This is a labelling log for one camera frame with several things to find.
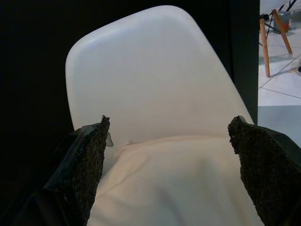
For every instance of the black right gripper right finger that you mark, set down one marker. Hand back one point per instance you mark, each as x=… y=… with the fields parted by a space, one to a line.
x=265 y=164

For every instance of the white plastic chair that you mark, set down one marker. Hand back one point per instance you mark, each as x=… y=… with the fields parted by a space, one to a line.
x=150 y=77

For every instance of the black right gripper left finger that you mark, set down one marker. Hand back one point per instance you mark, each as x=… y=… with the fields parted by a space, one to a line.
x=80 y=169

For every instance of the grey bucket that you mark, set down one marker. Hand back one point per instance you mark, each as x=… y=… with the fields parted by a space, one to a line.
x=285 y=16

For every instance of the chair with wooden legs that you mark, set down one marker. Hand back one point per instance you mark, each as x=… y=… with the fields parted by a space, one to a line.
x=265 y=51

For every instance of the cream fabric pillow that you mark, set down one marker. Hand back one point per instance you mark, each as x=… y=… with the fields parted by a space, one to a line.
x=171 y=183

